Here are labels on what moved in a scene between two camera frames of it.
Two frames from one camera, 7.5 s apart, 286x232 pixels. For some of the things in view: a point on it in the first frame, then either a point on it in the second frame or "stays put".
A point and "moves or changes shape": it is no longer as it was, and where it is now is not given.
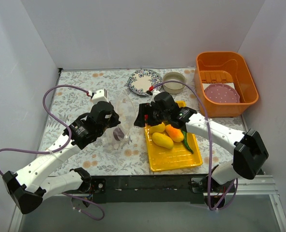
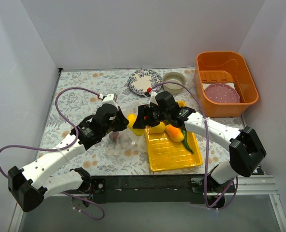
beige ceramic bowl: (173, 87) stays put
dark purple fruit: (118, 134) -> (113, 136)
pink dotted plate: (221, 93) stays put
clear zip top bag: (118, 137) moves or changes shape
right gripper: (141, 115) stays put
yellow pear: (158, 128) stays put
